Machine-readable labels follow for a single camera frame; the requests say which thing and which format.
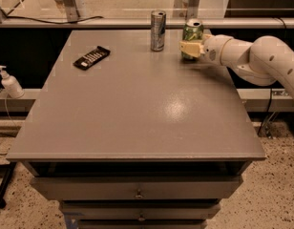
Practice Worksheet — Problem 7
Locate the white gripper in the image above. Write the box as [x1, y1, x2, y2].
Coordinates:
[179, 33, 233, 65]

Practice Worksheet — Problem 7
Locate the green soda can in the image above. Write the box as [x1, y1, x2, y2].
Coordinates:
[181, 18, 203, 60]

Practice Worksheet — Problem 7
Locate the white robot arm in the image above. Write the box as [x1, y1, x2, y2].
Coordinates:
[179, 34, 294, 100]

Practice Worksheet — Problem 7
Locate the silver redbull can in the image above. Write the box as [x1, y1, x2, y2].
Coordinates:
[151, 10, 166, 52]

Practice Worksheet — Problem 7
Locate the grey drawer cabinet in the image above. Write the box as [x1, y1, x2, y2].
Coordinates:
[8, 30, 265, 229]

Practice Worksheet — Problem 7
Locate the black snack bar packet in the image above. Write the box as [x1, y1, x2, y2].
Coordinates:
[73, 46, 111, 71]

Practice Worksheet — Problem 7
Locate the white pump sanitizer bottle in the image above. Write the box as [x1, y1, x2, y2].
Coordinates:
[0, 66, 25, 98]

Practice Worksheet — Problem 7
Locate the middle grey drawer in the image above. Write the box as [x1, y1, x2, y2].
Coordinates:
[60, 200, 221, 220]

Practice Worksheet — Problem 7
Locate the grey drawer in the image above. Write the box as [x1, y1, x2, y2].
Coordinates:
[60, 200, 221, 220]
[31, 176, 242, 200]

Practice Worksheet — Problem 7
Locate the top grey drawer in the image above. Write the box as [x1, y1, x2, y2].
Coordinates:
[31, 176, 242, 200]

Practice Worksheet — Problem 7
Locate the black stand on floor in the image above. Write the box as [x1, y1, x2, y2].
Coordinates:
[0, 162, 16, 209]

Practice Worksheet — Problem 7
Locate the metal bracket on ledge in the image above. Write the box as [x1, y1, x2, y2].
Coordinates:
[272, 89, 289, 96]

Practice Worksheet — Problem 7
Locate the black cable on ledge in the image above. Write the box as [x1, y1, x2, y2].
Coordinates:
[5, 14, 105, 25]

